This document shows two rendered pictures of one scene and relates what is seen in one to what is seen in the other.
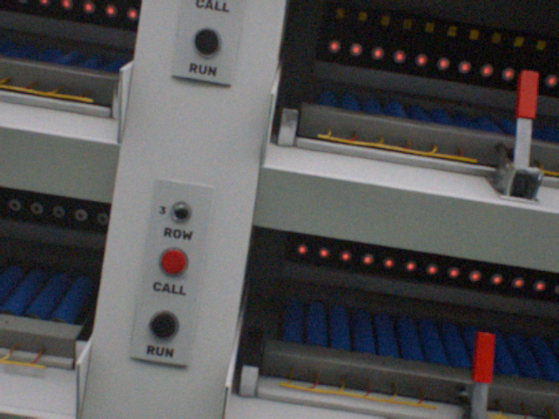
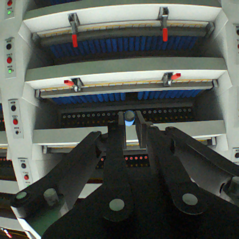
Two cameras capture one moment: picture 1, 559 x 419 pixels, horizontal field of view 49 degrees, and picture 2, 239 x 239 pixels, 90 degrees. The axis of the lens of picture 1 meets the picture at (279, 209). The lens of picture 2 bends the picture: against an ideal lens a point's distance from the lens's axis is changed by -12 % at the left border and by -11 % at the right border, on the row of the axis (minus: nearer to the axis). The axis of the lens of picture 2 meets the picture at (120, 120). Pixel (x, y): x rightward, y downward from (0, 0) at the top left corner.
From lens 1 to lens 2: 41 cm
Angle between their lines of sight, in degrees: 10
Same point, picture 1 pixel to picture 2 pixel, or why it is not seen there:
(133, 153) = (29, 142)
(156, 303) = (15, 112)
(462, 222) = not seen: outside the picture
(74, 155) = (41, 139)
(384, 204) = not seen: outside the picture
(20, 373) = (47, 86)
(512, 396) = not seen: outside the picture
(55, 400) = (34, 84)
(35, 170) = (49, 134)
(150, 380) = (13, 95)
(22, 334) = (50, 94)
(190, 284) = (11, 117)
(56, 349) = (44, 92)
